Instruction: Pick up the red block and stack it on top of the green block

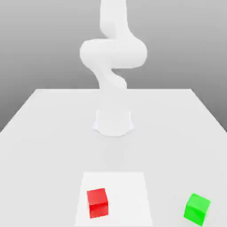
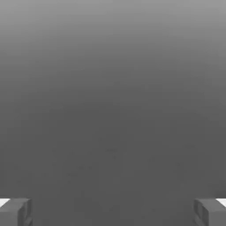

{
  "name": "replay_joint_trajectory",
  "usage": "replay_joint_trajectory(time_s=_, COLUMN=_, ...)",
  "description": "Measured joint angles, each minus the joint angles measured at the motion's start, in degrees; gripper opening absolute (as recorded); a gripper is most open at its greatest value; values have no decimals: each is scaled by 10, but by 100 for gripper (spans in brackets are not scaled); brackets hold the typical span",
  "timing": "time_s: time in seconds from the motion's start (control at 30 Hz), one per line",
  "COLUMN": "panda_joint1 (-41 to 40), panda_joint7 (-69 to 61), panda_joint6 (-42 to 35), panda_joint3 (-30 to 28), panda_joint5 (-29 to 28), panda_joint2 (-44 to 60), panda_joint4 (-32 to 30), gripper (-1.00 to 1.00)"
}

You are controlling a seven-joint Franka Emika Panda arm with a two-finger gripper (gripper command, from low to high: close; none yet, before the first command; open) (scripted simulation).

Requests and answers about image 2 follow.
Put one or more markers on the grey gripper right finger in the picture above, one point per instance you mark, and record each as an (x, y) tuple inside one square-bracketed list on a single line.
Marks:
[(213, 211)]

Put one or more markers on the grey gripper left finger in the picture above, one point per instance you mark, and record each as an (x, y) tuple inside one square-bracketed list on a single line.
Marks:
[(12, 211)]

